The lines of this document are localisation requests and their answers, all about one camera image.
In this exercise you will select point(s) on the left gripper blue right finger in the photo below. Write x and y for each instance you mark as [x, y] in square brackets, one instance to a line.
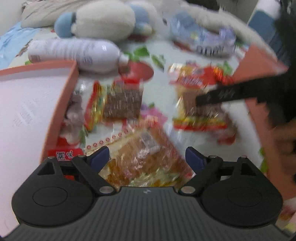
[206, 169]

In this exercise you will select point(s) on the pink box lid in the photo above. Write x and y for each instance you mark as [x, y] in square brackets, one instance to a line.
[34, 99]

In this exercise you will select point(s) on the person's right hand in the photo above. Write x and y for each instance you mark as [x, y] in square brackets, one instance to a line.
[284, 136]

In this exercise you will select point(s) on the red yellow snack packet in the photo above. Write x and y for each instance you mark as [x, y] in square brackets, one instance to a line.
[192, 82]

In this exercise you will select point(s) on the grey duvet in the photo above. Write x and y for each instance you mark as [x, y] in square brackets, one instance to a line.
[38, 14]

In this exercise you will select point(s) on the white and blue plush toy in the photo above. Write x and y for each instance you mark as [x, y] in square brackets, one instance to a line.
[110, 20]

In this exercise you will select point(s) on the white spray bottle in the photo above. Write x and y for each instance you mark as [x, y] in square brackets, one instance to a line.
[99, 56]

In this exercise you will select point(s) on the small brown jerky packet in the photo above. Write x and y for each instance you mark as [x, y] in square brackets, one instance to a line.
[122, 100]

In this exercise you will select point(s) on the small red snack packet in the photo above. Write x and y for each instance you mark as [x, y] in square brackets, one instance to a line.
[64, 153]

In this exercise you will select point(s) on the crumpled blue white plastic bag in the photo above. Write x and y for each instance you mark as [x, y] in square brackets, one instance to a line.
[185, 32]

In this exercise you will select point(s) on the large golden cake packet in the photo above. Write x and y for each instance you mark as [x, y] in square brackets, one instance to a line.
[140, 155]

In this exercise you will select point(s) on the pink cardboard box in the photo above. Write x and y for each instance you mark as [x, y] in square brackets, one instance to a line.
[258, 63]

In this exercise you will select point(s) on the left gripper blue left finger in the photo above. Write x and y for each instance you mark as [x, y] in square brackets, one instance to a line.
[89, 168]

